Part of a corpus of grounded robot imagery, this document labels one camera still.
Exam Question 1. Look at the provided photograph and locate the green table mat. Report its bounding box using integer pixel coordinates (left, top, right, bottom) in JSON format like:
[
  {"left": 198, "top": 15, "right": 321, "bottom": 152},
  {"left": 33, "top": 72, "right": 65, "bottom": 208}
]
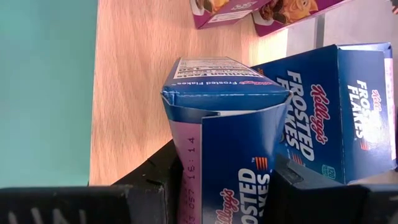
[{"left": 0, "top": 0, "right": 99, "bottom": 189}]

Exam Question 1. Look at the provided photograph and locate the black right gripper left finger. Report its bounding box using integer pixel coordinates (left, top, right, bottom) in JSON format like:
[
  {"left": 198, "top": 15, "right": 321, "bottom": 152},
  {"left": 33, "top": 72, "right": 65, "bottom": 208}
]
[{"left": 113, "top": 139, "right": 185, "bottom": 224}]

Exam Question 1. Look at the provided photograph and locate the blue Frosted Flakes cereal box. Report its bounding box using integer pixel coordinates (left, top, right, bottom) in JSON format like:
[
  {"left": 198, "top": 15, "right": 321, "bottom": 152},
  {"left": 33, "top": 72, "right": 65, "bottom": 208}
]
[
  {"left": 160, "top": 55, "right": 293, "bottom": 224},
  {"left": 251, "top": 42, "right": 397, "bottom": 185}
]

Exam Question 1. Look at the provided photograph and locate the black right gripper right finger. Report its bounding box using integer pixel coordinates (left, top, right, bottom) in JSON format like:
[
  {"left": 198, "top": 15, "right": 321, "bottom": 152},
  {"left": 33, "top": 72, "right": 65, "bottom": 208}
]
[{"left": 264, "top": 154, "right": 352, "bottom": 224}]

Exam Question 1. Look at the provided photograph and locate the wooden shelf board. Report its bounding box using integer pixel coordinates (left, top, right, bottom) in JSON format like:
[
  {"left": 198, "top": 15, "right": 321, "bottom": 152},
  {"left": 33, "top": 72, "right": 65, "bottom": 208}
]
[{"left": 89, "top": 0, "right": 290, "bottom": 187}]

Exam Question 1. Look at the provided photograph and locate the magenta Raisin Bran cereal box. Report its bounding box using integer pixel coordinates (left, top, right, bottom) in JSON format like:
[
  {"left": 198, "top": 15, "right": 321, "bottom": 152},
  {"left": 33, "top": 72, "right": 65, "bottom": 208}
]
[
  {"left": 251, "top": 0, "right": 348, "bottom": 37},
  {"left": 189, "top": 0, "right": 272, "bottom": 30}
]

